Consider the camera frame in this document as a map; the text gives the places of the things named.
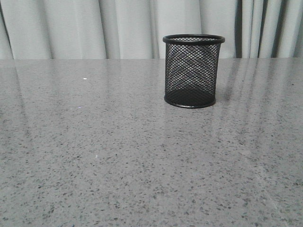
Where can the black mesh pen holder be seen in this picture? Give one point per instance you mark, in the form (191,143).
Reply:
(191,63)

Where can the white pleated curtain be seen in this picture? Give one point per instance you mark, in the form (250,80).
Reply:
(134,29)

